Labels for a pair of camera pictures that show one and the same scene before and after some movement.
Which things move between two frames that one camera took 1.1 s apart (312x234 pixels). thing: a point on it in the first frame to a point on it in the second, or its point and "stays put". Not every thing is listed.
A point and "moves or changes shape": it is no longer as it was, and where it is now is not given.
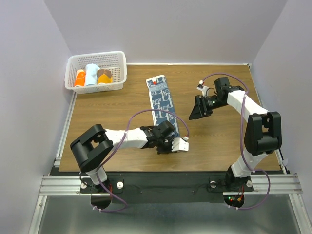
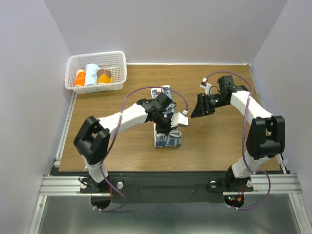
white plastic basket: [116, 61] stays put
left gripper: [168, 149] to [166, 130]
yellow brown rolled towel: [104, 76] stays put
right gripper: [200, 108] stays put
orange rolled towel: [80, 78] stays put
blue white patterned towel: [161, 99] moves or changes shape
